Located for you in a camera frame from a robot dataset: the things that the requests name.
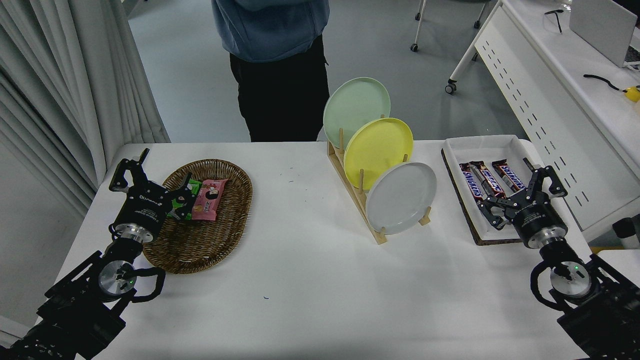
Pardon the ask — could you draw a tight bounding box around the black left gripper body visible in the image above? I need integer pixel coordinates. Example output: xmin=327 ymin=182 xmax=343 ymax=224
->
xmin=115 ymin=185 xmax=172 ymax=235

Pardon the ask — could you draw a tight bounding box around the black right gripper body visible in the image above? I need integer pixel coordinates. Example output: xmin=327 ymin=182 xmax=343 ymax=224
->
xmin=510 ymin=197 xmax=569 ymax=244

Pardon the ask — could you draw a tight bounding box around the grey plate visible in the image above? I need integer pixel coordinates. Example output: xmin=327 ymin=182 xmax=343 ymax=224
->
xmin=365 ymin=161 xmax=438 ymax=236

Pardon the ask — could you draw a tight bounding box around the yellow plate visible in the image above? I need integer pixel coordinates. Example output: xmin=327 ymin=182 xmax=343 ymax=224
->
xmin=343 ymin=117 xmax=415 ymax=191

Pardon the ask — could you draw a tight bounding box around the wooden plate rack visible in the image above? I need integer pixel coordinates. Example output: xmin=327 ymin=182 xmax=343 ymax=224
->
xmin=327 ymin=127 xmax=432 ymax=245

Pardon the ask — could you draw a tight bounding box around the pale green plate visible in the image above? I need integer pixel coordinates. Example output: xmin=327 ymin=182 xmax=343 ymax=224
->
xmin=322 ymin=76 xmax=392 ymax=151

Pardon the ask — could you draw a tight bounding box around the green snack packet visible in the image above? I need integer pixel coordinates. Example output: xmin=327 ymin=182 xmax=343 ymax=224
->
xmin=167 ymin=178 xmax=203 ymax=221

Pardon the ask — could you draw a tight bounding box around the pink snack packet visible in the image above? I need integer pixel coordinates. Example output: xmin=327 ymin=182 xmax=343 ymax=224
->
xmin=191 ymin=178 xmax=229 ymax=222

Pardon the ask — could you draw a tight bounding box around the Snickers bar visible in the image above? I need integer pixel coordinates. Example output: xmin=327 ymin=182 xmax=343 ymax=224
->
xmin=491 ymin=159 xmax=529 ymax=194
xmin=470 ymin=160 xmax=507 ymax=200
xmin=459 ymin=162 xmax=488 ymax=202

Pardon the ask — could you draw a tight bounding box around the brown wicker basket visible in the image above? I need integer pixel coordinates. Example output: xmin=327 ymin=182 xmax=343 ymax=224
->
xmin=142 ymin=159 xmax=254 ymax=275

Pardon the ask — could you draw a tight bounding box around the white rectangular tray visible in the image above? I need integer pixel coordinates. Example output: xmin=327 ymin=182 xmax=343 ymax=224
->
xmin=442 ymin=134 xmax=572 ymax=243

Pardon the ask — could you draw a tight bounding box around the white desk with perforated panel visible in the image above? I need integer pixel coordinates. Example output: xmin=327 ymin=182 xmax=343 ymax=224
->
xmin=445 ymin=0 xmax=640 ymax=244

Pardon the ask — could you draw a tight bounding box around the white curtain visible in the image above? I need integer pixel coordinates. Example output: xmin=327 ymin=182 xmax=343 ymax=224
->
xmin=0 ymin=0 xmax=171 ymax=221

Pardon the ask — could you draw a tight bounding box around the person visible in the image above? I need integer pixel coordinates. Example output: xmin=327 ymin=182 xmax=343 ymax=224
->
xmin=211 ymin=0 xmax=331 ymax=143

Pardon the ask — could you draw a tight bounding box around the silver laptop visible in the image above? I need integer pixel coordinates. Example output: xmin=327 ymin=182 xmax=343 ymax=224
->
xmin=569 ymin=0 xmax=640 ymax=69

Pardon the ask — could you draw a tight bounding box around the black cable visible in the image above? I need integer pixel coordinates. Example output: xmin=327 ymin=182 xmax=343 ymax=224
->
xmin=583 ymin=74 xmax=627 ymax=94

